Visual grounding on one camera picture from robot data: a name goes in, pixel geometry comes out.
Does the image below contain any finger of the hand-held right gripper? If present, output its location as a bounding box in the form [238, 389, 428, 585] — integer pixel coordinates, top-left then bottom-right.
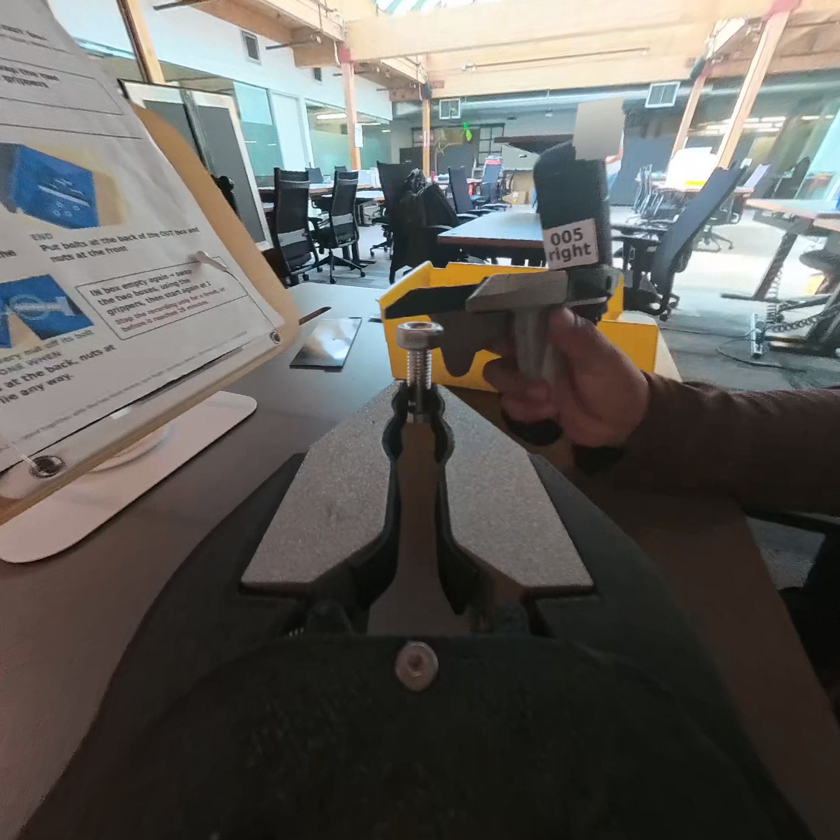
[430, 311, 526, 383]
[384, 271, 571, 320]

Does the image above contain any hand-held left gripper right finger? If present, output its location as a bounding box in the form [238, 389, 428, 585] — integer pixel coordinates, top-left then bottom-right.
[430, 383, 596, 616]

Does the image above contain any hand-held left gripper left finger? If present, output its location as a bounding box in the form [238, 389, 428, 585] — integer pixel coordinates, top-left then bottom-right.
[240, 381, 403, 609]

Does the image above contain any silver hex socket bolt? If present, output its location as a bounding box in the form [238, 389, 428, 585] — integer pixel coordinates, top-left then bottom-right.
[395, 321, 446, 422]

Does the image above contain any yellow plastic bin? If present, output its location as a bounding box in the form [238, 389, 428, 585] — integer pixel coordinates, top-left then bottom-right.
[377, 260, 661, 396]

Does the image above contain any person's right forearm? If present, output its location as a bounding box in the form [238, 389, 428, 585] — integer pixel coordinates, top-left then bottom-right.
[617, 369, 840, 521]

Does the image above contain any person's right hand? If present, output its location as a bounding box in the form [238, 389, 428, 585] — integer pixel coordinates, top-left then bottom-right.
[484, 305, 652, 454]

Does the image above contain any dark background table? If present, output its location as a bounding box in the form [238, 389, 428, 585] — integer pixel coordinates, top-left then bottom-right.
[436, 207, 551, 268]

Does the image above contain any black jacket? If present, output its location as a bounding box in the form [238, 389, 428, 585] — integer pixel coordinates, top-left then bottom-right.
[388, 167, 462, 283]

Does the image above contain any black office chair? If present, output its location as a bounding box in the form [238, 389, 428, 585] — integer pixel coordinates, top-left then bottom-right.
[616, 163, 750, 322]
[314, 169, 368, 284]
[272, 167, 324, 284]

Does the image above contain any black flat plate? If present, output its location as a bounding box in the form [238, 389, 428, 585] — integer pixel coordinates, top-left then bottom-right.
[289, 317, 363, 370]

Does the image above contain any white framed board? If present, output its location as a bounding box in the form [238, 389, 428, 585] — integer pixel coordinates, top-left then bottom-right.
[118, 79, 274, 252]

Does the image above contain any instruction sheet stand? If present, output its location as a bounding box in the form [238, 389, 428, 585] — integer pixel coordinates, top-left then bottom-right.
[0, 0, 303, 565]

